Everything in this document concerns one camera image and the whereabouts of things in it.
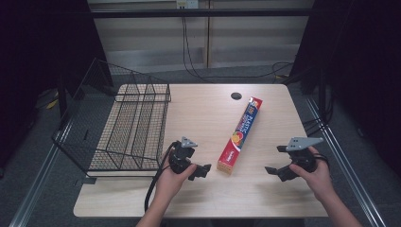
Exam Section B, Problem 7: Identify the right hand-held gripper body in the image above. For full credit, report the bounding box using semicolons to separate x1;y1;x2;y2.
277;135;325;183

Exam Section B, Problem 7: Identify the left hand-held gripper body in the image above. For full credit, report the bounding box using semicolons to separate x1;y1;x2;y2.
168;136;199;175

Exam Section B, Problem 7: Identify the long red plastic wrap box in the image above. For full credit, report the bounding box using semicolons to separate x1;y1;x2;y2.
216;96;264;176

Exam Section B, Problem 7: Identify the black wire mesh basket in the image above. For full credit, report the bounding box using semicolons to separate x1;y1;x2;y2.
51;58;173;179

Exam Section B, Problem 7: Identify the person's left hand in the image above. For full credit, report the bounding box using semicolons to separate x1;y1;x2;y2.
155;149;199;202

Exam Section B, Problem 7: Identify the person's right hand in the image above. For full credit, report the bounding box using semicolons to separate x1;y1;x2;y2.
288;146;336;203

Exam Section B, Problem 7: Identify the dark curtain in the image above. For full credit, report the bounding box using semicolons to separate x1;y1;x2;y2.
0;0;114;173
288;0;401;179

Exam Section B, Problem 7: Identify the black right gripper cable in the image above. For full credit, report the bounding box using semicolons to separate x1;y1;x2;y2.
313;153;331;168

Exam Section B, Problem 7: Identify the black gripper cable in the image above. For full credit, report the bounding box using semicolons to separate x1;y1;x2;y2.
313;153;331;168
144;141;178;213

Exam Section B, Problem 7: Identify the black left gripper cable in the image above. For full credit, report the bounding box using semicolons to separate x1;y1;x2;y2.
144;141;178;213

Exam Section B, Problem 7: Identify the black cable bundle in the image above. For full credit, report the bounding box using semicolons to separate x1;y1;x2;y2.
302;94;335;137

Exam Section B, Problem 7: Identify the aluminium floor rail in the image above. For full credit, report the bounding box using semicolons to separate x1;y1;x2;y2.
305;96;387;227
9;121;74;227

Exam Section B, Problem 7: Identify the black floor cable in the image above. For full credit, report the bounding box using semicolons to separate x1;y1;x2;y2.
181;17;296;84

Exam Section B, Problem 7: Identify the black horizontal frame bar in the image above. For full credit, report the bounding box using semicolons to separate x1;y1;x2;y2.
89;9;316;19

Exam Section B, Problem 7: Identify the white wall socket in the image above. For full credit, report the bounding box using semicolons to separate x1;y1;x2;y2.
175;0;200;9

